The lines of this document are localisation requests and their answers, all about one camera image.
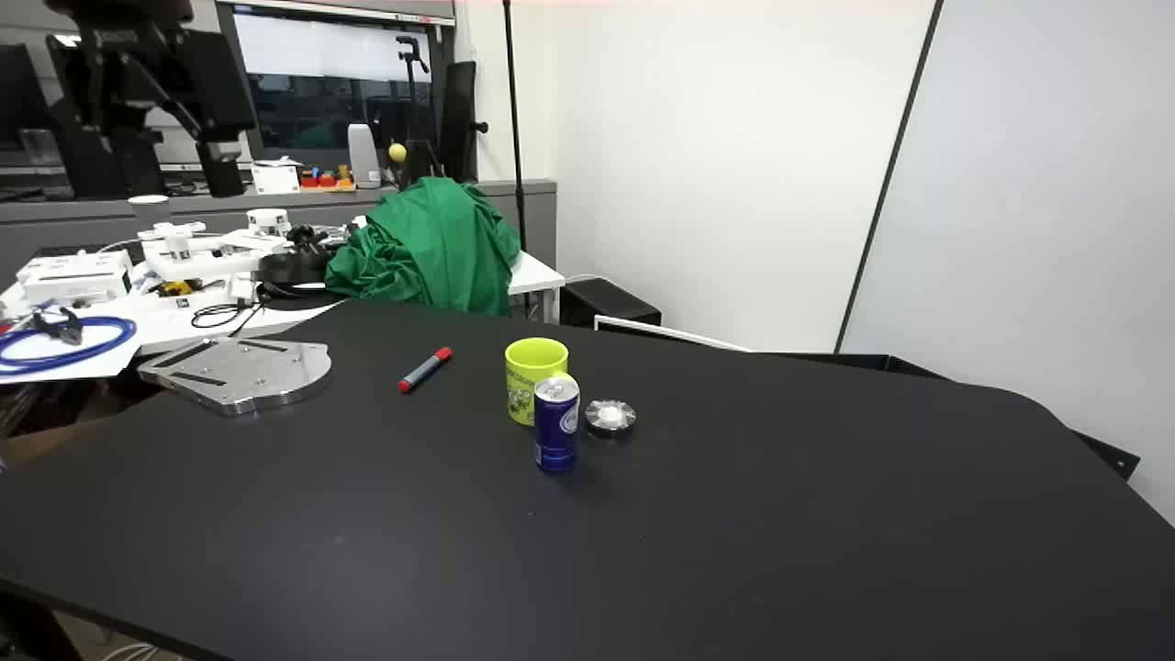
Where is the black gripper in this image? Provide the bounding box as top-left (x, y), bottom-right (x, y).
top-left (71, 0), bottom-right (259, 203)

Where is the red and blue marker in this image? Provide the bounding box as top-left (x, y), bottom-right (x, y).
top-left (393, 343), bottom-right (460, 395)

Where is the yellow-green mug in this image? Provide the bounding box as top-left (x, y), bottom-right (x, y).
top-left (504, 333), bottom-right (572, 431)

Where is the white container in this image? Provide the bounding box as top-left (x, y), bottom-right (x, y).
top-left (246, 153), bottom-right (303, 197)

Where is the white plastic device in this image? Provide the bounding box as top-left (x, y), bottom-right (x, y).
top-left (134, 207), bottom-right (293, 284)

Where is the orange small object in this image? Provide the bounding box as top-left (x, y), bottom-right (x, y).
top-left (297, 165), bottom-right (359, 196)

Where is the dark monitor screen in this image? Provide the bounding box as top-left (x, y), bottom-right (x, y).
top-left (215, 0), bottom-right (460, 192)

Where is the grey cylindrical speaker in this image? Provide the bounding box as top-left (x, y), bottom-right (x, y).
top-left (344, 119), bottom-right (384, 196)

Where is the grey partition counter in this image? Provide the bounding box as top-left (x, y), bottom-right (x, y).
top-left (0, 178), bottom-right (563, 285)

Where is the white desk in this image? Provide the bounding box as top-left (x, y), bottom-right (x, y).
top-left (0, 251), bottom-right (570, 389)

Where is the white equipment box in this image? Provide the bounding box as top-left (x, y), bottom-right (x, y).
top-left (9, 246), bottom-right (134, 311)

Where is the green cloth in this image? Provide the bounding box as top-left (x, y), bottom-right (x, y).
top-left (322, 173), bottom-right (523, 318)

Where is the black clip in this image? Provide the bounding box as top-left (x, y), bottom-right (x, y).
top-left (31, 296), bottom-right (87, 349)

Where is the white paper sheet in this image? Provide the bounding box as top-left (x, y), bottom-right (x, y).
top-left (0, 318), bottom-right (148, 389)

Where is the black upright panel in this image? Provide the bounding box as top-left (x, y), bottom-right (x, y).
top-left (438, 58), bottom-right (492, 189)

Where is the black box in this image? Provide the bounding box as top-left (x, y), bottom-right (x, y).
top-left (557, 276), bottom-right (665, 333)

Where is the blue drink can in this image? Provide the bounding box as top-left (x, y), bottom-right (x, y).
top-left (533, 372), bottom-right (585, 476)

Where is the small round silver lid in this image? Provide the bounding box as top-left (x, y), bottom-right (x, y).
top-left (580, 395), bottom-right (639, 441)

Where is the slanted black pole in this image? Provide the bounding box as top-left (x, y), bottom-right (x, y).
top-left (833, 0), bottom-right (947, 358)

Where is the black cable bundle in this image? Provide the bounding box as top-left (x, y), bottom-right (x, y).
top-left (252, 224), bottom-right (351, 311)

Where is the grey metal base plate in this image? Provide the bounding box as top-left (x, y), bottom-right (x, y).
top-left (134, 333), bottom-right (336, 424)

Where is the blue cable loop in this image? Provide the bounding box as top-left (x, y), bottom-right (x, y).
top-left (0, 311), bottom-right (139, 377)

